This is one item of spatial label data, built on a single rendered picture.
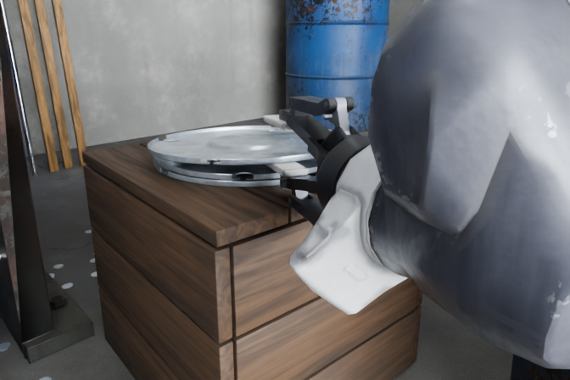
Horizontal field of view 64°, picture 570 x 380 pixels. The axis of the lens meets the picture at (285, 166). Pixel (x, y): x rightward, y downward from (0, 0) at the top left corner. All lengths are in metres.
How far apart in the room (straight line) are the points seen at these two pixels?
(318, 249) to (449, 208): 0.12
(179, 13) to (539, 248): 2.49
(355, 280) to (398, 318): 0.43
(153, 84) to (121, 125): 0.28
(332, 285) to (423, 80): 0.17
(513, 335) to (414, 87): 0.12
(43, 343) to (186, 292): 0.43
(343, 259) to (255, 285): 0.20
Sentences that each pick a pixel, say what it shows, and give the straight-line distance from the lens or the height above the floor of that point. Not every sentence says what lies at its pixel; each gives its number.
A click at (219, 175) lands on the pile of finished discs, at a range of 0.57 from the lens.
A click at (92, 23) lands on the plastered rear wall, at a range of 2.41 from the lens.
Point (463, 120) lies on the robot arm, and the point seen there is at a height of 0.50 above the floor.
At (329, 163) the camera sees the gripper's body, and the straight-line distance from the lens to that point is 0.36.
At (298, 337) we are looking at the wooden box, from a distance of 0.59.
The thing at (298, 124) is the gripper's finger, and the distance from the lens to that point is 0.46.
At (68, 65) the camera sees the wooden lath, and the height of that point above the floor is 0.41.
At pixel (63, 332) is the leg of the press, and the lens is 0.93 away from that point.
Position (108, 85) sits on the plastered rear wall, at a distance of 2.44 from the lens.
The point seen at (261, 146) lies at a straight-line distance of 0.61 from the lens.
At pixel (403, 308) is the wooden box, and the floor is 0.13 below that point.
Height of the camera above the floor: 0.53
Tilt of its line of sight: 16 degrees down
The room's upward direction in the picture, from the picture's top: straight up
